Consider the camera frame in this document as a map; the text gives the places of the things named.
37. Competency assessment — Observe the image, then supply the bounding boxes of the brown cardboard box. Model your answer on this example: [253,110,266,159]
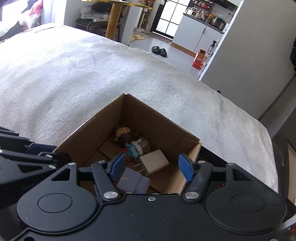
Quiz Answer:
[55,94,201,194]

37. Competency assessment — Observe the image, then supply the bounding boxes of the black tray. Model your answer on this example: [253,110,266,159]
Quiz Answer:
[197,146,227,168]

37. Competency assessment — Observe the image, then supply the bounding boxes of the rice cooker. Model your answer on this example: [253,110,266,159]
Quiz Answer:
[211,16,226,31]

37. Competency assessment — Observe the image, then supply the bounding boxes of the orange cardboard box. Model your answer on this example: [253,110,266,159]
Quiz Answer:
[192,49,206,70]

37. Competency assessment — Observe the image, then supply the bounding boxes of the brown-haired doll figurine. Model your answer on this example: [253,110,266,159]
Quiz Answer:
[114,126,134,147]

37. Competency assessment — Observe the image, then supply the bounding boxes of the yellow slippers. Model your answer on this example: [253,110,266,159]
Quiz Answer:
[130,35,145,42]

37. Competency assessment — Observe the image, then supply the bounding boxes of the black slipper right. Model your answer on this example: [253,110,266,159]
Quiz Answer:
[159,48,167,58]

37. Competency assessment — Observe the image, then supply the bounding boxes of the blue red small figurine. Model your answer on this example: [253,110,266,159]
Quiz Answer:
[117,143,139,164]

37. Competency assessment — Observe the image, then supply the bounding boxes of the white charger plug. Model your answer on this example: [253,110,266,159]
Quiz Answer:
[134,149,169,176]

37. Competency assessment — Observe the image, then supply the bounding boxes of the striped wooden figurine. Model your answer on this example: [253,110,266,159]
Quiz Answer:
[131,137,151,156]

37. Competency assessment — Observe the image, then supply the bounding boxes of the white standing fan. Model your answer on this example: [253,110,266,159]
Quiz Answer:
[134,9,151,32]

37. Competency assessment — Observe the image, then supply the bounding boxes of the purple small case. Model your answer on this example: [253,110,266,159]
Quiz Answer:
[117,168,150,194]

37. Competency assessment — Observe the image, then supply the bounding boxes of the black round stool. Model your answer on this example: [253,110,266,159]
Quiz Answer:
[75,18,108,37]

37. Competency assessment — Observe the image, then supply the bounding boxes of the black slipper left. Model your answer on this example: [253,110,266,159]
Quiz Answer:
[151,46,160,55]

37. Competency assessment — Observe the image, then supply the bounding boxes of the black slipper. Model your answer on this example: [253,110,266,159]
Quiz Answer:
[159,48,167,58]
[151,46,160,55]

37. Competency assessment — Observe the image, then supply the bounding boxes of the round gold side table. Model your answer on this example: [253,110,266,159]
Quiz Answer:
[83,1,154,40]

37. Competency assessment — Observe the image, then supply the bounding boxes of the white kitchen cabinet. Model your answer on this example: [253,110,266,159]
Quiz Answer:
[171,13,224,57]

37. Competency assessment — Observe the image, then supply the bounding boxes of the spray bottle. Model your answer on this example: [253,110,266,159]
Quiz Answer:
[207,40,217,55]

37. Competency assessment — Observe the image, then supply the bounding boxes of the white power strip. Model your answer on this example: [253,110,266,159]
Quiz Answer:
[80,6,109,22]

